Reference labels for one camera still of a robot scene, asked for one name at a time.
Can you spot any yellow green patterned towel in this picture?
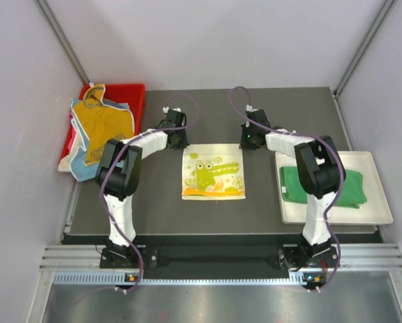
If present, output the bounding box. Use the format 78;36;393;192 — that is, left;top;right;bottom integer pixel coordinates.
182;143;245;201

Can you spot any green microfiber towel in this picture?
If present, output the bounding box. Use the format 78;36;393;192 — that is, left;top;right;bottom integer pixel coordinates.
279;166;367;209

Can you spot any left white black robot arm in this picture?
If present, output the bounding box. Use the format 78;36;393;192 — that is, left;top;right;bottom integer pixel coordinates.
95;108;188;268

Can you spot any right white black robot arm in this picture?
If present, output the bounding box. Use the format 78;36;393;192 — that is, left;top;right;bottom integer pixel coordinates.
240;105;346;266

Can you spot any orange mustard towel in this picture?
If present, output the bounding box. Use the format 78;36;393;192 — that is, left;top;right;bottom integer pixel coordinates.
71;83;134;166

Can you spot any blue patterned towel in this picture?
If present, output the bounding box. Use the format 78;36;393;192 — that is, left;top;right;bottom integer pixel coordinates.
58;99;130;182

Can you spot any white square tray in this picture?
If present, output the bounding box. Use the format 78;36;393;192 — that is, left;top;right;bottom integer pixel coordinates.
275;151;393;225

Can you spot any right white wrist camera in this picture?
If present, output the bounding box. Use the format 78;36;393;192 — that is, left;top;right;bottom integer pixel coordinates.
245;104;257;113

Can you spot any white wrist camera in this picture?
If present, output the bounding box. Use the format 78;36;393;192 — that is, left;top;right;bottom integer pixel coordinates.
162;106;182;114
245;104;257;113

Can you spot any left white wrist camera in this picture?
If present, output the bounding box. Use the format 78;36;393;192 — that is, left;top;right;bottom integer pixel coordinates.
162;106;182;114

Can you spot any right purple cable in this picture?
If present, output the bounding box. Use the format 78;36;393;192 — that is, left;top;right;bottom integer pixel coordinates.
228;85;346;293

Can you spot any purple cable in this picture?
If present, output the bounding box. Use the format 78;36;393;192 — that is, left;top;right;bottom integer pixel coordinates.
98;94;201;297
228;85;346;293

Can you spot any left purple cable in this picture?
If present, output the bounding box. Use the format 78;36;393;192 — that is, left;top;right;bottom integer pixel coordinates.
98;94;201;297

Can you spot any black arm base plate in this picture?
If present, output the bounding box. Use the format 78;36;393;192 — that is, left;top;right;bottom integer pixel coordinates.
99;234;338;280

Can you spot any grey slotted cable duct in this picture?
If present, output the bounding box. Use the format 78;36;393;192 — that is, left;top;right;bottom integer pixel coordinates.
52;271;323;287

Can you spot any aluminium frame rail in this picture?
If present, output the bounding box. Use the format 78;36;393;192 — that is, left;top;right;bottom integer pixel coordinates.
40;244;402;272

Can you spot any right aluminium corner post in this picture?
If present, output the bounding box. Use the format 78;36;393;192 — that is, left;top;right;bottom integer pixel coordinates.
333;0;397;100

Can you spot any aluminium corner post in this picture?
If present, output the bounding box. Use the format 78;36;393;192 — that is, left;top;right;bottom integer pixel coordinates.
333;0;397;100
34;0;89;85

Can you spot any left aluminium corner post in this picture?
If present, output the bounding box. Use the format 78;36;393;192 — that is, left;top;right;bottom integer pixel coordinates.
34;0;89;85

